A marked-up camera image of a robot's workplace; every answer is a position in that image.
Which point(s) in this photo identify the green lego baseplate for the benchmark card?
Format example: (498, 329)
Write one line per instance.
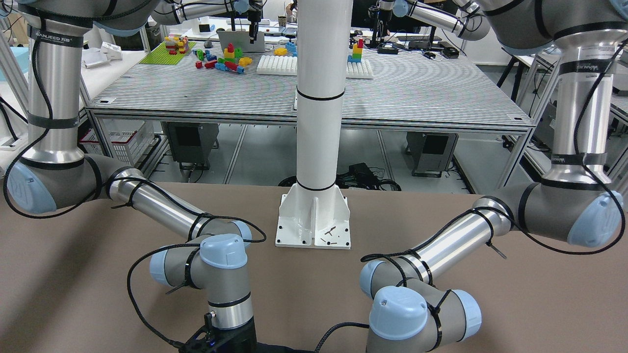
(169, 53)

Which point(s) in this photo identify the striped metal work table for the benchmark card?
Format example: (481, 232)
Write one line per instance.
(408, 92)

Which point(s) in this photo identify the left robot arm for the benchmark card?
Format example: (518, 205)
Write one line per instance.
(573, 202)

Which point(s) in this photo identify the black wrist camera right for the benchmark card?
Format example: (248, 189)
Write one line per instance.
(204, 340)

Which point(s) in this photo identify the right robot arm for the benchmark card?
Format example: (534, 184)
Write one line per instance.
(52, 176)

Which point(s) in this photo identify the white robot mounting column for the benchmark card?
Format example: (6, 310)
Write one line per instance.
(314, 213)

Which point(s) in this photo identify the white peg board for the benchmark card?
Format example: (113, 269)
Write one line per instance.
(277, 65)
(360, 70)

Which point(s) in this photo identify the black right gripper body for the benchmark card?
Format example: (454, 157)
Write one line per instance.
(244, 337)

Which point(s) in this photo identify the black printed t-shirt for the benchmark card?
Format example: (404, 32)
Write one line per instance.
(267, 348)

